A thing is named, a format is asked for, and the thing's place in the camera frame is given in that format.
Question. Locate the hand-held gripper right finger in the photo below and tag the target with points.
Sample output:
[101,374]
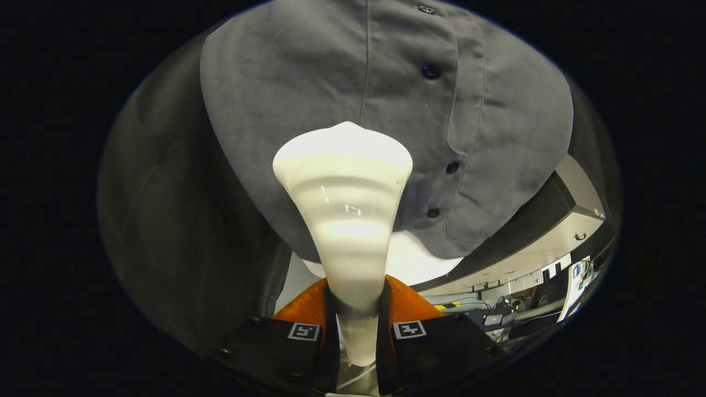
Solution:
[384,353]

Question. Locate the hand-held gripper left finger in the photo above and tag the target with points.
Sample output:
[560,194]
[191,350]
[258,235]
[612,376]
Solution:
[332,342]

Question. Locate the grey button-up shirt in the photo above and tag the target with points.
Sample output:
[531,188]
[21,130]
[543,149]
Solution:
[331,66]

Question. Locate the cream mannequin torso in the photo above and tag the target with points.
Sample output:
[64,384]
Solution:
[419,264]

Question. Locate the grey cabinet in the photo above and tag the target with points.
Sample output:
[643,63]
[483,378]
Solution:
[551,248]

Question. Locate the white side desk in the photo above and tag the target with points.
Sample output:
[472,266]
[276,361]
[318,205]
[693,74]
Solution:
[568,298]

